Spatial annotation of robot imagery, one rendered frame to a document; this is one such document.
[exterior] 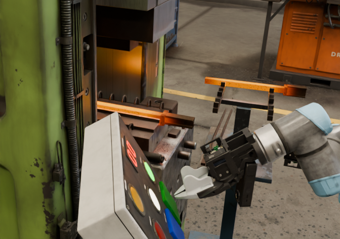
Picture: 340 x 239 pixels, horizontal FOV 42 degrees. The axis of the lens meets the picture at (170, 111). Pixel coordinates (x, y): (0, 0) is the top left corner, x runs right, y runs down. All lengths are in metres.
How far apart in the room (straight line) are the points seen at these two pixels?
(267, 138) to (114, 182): 0.36
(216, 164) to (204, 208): 1.78
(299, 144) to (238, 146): 0.13
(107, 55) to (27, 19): 0.73
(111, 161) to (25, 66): 0.34
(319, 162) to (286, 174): 2.21
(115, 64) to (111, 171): 0.95
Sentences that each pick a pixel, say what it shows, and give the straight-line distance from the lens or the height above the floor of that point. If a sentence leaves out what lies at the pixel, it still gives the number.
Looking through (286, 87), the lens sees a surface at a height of 0.94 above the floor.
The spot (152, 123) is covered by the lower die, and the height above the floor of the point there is 0.99.
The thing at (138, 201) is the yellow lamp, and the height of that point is 1.16.
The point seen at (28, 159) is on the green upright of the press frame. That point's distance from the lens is 1.11.
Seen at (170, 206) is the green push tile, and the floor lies 1.02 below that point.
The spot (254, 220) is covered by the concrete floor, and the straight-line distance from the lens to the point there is 2.67.
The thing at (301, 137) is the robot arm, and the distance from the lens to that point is 0.95.
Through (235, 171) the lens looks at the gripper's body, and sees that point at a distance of 0.94.
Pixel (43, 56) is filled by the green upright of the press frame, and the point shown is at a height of 1.30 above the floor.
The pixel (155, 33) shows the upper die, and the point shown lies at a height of 1.30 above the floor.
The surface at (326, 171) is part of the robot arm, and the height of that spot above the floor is 1.12.
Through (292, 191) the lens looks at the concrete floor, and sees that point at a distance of 3.00.
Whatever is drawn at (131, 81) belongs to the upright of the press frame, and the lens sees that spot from 1.66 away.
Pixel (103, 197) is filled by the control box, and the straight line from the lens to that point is 0.70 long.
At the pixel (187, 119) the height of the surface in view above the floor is 1.01.
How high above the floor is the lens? 1.59
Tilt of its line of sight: 24 degrees down
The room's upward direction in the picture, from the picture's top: 4 degrees clockwise
